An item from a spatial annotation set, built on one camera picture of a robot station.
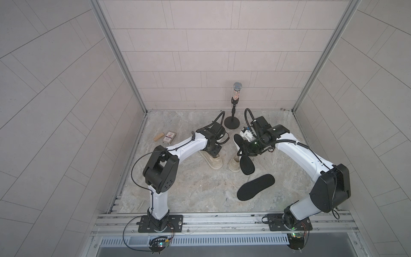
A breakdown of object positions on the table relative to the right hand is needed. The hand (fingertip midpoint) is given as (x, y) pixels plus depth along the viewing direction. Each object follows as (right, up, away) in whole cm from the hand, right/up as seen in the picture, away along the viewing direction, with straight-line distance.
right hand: (239, 153), depth 78 cm
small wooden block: (-47, +7, +23) cm, 53 cm away
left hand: (-12, 0, +13) cm, 17 cm away
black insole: (+3, -4, -5) cm, 7 cm away
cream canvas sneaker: (-12, -7, +6) cm, 15 cm away
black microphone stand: (+1, +15, +28) cm, 32 cm away
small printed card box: (-41, +6, +21) cm, 46 cm away
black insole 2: (+5, -19, +3) cm, 20 cm away
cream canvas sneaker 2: (-2, -7, +5) cm, 8 cm away
